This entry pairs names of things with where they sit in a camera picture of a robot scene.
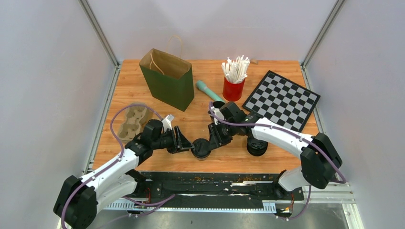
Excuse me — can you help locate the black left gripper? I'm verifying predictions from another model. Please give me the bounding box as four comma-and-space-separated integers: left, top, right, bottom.
152, 125, 195, 154

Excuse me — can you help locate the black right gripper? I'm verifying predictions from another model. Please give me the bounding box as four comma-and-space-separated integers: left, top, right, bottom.
208, 121, 237, 151

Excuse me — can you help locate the stack of black cups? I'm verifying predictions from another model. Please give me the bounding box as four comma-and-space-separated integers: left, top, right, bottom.
213, 101, 225, 109

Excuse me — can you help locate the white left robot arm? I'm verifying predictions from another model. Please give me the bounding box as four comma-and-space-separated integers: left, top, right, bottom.
53, 119, 194, 229

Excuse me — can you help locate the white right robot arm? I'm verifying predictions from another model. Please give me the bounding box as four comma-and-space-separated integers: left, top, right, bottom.
213, 114, 347, 199

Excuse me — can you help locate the red cup holder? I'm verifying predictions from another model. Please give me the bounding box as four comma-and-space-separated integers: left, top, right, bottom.
223, 77, 245, 102

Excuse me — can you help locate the teal handheld massager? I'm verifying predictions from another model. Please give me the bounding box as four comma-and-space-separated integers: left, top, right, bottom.
195, 80, 225, 103

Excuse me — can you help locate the grey cardboard cup carrier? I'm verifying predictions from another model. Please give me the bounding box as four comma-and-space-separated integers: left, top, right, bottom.
117, 103, 153, 144

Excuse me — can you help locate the white wrapped straws bundle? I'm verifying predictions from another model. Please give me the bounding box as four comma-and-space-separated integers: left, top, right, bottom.
221, 55, 250, 84

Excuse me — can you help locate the black white chessboard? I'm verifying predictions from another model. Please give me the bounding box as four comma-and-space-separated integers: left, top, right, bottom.
242, 71, 320, 132

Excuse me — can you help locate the green paper bag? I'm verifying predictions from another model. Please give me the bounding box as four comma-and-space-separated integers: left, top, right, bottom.
139, 35, 194, 112

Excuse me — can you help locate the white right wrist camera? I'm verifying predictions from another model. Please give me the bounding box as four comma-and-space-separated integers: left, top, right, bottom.
208, 106, 224, 125

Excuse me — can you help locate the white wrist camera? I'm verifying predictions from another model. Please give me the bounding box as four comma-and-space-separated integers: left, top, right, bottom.
208, 106, 224, 125
162, 114, 174, 133

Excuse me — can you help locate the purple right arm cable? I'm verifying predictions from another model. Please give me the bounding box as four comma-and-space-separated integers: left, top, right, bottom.
208, 101, 347, 185

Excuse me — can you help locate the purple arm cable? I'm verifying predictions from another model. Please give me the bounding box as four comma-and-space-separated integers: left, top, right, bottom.
61, 104, 163, 229
208, 101, 347, 185

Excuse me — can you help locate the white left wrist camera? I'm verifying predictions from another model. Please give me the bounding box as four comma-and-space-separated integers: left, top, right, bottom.
162, 114, 174, 133

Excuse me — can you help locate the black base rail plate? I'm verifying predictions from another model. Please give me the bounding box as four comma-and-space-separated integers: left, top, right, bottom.
128, 171, 304, 210

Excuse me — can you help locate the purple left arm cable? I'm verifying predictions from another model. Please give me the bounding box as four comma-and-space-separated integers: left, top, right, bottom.
61, 104, 163, 229

